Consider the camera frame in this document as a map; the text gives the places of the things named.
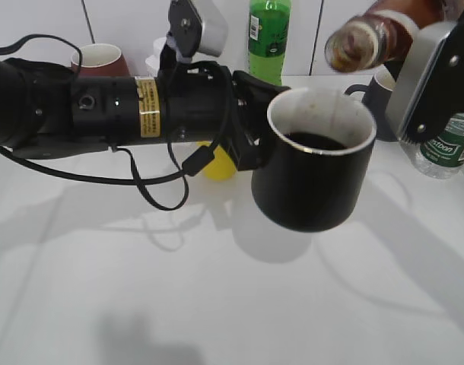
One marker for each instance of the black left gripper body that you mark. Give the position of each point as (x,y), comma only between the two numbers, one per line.
(247,119)

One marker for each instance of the black ceramic mug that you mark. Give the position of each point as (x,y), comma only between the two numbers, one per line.
(317,146)

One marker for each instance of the brown Nescafe coffee bottle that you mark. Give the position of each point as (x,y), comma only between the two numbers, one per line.
(383,33)

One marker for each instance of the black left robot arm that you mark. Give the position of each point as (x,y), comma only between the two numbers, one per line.
(47,112)

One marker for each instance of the yellow paper cup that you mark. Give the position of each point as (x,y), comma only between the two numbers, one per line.
(221,168)

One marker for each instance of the green soda bottle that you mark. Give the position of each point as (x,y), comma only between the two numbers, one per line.
(267,39)

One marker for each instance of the white milk carton bottle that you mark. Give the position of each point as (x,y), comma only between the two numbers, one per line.
(152,62)

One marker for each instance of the dark grey ceramic mug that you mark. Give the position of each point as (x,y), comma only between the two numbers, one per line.
(376,97)

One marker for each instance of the dark red ceramic mug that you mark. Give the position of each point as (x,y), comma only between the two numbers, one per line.
(100,59)

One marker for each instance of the clear water bottle green label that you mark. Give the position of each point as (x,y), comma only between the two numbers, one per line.
(443,156)

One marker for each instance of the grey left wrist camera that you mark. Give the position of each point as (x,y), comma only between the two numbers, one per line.
(195,27)

